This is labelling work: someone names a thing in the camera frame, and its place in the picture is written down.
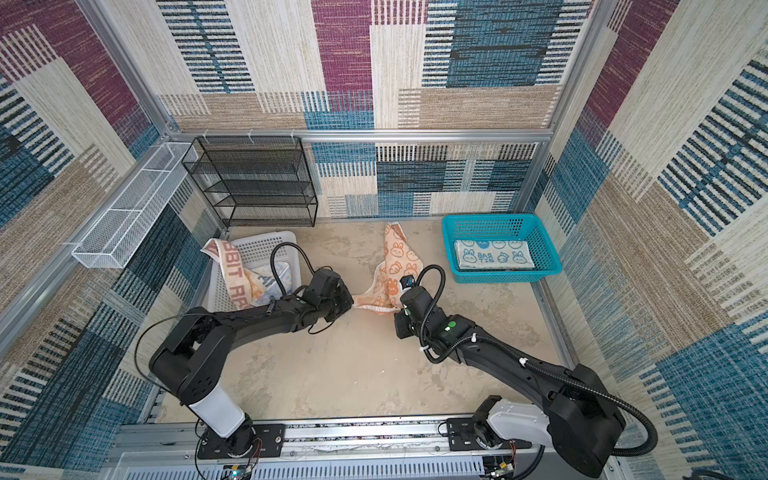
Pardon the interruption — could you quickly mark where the orange bunny towel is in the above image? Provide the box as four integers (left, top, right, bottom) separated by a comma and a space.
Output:
353, 222, 424, 314

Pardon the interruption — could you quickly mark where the white plastic basket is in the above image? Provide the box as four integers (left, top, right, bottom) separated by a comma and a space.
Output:
204, 231, 302, 312

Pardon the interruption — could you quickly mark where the blue bunny towel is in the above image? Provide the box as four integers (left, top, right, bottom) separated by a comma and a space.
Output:
453, 240, 535, 271

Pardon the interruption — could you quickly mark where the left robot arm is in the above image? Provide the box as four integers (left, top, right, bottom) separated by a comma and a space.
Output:
149, 277, 353, 458

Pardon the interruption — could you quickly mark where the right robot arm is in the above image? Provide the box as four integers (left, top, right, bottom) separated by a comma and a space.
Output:
420, 313, 626, 478

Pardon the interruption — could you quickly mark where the white towel in basket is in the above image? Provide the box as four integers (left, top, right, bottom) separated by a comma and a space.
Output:
248, 260, 294, 307

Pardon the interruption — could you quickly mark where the orange rabbit towel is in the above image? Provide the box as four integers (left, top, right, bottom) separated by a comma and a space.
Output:
201, 238, 266, 310

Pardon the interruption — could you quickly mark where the teal plastic basket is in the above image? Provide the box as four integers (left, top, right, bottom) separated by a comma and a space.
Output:
442, 214, 562, 284

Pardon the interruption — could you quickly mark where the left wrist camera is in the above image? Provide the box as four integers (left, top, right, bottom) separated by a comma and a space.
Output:
301, 269, 343, 307

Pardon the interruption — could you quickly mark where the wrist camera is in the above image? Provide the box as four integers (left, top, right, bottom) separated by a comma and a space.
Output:
301, 269, 343, 307
400, 275, 433, 320

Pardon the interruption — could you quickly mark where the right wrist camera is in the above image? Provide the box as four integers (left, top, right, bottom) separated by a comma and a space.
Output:
400, 275, 433, 320

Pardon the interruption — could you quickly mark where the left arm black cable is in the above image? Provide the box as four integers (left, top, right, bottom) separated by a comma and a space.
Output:
269, 241, 318, 296

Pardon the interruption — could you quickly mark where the aluminium front rail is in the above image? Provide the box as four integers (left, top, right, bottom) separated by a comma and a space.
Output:
106, 405, 545, 465

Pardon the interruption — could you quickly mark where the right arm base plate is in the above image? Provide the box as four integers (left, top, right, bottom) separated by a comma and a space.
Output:
437, 417, 533, 451

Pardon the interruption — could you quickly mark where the black wire shelf rack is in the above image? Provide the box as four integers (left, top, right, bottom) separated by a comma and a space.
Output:
182, 136, 318, 228

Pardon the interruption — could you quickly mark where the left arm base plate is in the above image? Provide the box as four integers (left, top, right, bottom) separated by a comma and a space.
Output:
196, 424, 286, 462

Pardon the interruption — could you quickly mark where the white mesh wall tray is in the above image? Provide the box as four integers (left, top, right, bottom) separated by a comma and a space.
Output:
72, 142, 190, 269

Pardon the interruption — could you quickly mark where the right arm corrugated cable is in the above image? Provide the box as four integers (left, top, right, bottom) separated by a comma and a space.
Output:
416, 263, 659, 458

